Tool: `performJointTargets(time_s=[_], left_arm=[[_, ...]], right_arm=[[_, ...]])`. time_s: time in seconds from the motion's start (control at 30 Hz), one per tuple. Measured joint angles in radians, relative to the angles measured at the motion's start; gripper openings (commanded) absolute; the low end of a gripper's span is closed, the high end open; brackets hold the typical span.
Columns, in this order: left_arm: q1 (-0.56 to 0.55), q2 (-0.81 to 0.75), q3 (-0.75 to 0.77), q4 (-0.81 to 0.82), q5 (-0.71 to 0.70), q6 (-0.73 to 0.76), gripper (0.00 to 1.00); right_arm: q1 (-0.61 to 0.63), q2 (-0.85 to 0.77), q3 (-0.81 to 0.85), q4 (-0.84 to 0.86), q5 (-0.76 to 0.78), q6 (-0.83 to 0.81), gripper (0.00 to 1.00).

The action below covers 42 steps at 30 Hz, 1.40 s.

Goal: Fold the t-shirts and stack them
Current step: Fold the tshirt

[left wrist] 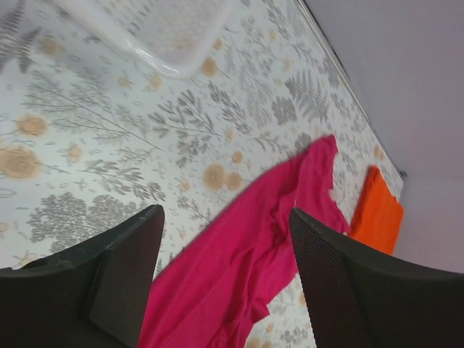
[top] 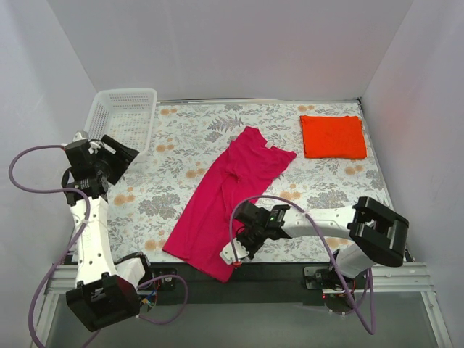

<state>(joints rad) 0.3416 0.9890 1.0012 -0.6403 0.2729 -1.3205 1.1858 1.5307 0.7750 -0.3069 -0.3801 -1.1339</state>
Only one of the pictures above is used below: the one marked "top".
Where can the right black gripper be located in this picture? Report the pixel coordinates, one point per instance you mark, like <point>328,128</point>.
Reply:
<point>250,238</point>

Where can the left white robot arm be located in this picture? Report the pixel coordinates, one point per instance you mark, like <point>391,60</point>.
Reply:
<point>105,290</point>

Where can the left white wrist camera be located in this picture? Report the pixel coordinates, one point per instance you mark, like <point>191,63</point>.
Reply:
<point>80,137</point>

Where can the magenta t-shirt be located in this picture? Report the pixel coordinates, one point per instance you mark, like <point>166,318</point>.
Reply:
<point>246,168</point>

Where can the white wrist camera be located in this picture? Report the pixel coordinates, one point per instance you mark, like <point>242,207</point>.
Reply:
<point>80,137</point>
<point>235,254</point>

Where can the folded orange t-shirt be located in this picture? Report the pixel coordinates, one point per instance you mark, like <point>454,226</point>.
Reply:
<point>333,137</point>

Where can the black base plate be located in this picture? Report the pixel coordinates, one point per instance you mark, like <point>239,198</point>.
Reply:
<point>253,283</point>

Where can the aluminium frame rail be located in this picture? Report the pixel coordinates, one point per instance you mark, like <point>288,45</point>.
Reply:
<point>412,277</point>

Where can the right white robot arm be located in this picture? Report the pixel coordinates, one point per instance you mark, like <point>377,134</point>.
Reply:
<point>378,234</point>

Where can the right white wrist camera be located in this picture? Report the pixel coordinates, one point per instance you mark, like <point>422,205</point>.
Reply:
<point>235,254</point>

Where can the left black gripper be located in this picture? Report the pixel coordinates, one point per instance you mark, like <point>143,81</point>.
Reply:
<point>114,158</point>

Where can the white plastic basket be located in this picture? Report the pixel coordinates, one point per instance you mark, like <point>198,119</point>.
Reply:
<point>126,115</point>

